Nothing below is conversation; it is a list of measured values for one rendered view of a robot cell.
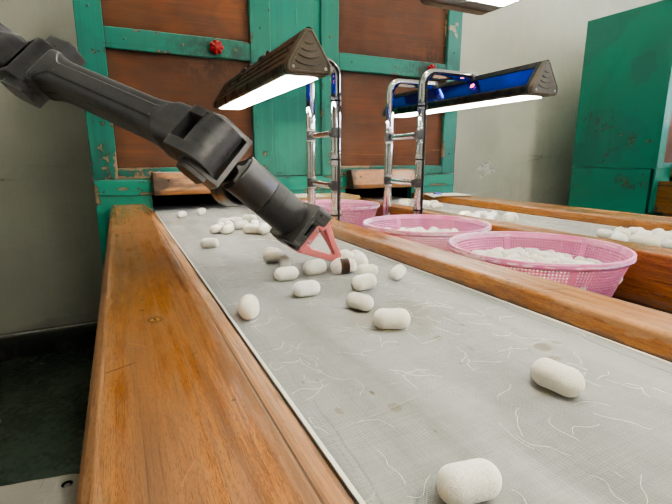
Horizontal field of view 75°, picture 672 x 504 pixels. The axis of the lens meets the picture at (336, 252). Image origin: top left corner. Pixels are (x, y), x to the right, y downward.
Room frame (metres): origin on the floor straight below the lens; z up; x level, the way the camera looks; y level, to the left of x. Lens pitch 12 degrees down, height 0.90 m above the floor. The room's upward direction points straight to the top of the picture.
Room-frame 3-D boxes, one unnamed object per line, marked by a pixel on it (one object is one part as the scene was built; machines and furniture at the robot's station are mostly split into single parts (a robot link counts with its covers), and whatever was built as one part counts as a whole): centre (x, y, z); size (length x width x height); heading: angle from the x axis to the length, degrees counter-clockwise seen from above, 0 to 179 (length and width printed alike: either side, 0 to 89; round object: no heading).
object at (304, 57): (1.05, 0.18, 1.08); 0.62 x 0.08 x 0.07; 26
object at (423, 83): (1.26, -0.26, 0.90); 0.20 x 0.19 x 0.45; 26
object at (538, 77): (1.30, -0.32, 1.08); 0.62 x 0.08 x 0.07; 26
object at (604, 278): (0.68, -0.31, 0.72); 0.27 x 0.27 x 0.10
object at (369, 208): (1.33, 0.00, 0.72); 0.27 x 0.27 x 0.10
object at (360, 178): (1.72, -0.19, 0.83); 0.30 x 0.06 x 0.07; 116
